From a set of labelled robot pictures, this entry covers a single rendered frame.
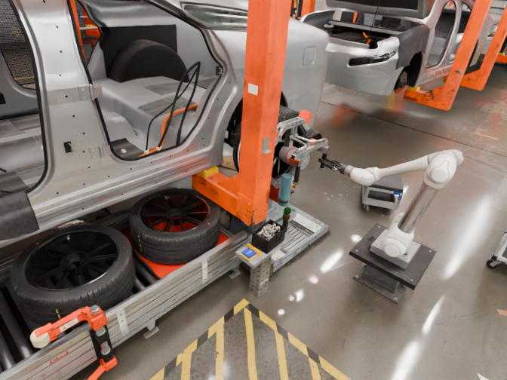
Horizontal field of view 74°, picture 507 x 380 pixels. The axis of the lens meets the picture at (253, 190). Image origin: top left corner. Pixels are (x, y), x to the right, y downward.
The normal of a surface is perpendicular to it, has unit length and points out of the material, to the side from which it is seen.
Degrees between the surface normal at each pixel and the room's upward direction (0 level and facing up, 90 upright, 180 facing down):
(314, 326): 0
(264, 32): 90
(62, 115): 88
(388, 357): 0
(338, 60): 86
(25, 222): 90
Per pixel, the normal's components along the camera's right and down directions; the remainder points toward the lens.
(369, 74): -0.17, 0.53
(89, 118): 0.72, 0.39
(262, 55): -0.69, 0.34
